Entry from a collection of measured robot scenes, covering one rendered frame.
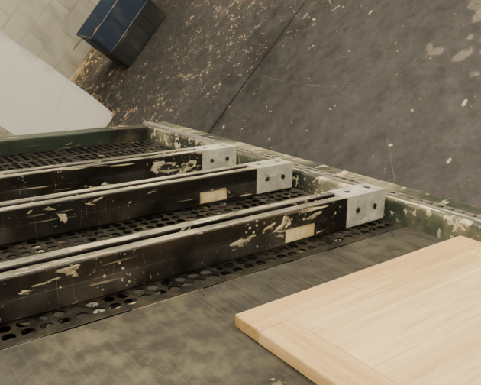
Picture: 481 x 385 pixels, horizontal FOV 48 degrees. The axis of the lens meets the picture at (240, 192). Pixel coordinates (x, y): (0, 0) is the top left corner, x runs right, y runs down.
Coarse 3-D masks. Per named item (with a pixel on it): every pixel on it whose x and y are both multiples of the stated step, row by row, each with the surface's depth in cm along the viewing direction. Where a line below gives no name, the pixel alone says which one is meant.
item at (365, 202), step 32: (352, 192) 120; (384, 192) 123; (192, 224) 99; (224, 224) 99; (256, 224) 102; (288, 224) 107; (320, 224) 113; (352, 224) 119; (32, 256) 84; (64, 256) 85; (96, 256) 84; (128, 256) 87; (160, 256) 91; (192, 256) 95; (224, 256) 100; (0, 288) 76; (32, 288) 79; (64, 288) 82; (96, 288) 85; (128, 288) 89; (0, 320) 77
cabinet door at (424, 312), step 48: (336, 288) 86; (384, 288) 87; (432, 288) 88; (480, 288) 88; (288, 336) 72; (336, 336) 73; (384, 336) 73; (432, 336) 74; (480, 336) 74; (336, 384) 63; (384, 384) 63; (432, 384) 63; (480, 384) 64
